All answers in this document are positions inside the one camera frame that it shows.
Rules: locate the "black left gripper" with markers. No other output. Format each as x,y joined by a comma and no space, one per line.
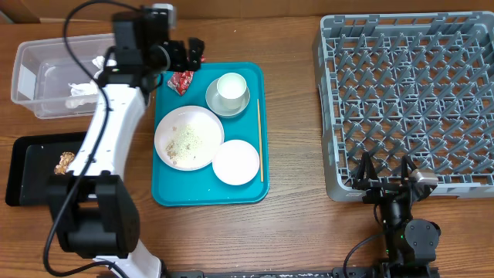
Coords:
181,64

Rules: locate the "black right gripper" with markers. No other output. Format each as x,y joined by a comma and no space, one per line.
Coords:
388,187

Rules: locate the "red snack wrapper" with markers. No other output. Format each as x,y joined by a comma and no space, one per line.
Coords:
180,82

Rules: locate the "white cup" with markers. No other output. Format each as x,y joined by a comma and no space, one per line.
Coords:
231,88

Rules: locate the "white napkin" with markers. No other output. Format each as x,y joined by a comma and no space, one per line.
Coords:
83,90

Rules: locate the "small white bowl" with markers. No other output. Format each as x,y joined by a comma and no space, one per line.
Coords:
236,162

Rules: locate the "brown food scrap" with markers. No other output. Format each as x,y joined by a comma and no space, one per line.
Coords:
66,158

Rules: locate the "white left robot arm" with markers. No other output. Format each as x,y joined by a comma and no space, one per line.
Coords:
92,211

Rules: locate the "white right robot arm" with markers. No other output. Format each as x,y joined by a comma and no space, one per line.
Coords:
410,243

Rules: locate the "grey dishwasher rack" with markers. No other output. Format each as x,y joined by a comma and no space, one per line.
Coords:
412,84

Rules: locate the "grey saucer bowl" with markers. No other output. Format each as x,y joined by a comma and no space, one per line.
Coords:
213,100

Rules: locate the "wooden chopstick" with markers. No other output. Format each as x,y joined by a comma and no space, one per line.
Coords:
260,142

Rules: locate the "large white plate with crumbs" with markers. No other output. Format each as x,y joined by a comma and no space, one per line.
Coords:
187,138

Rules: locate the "teal plastic tray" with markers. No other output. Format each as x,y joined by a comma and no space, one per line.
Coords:
171,187

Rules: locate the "clear plastic bin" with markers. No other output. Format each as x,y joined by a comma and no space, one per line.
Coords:
45,77

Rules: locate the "black tray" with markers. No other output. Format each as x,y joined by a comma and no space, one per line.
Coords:
33,160

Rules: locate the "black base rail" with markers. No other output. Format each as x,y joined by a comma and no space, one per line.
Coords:
270,274

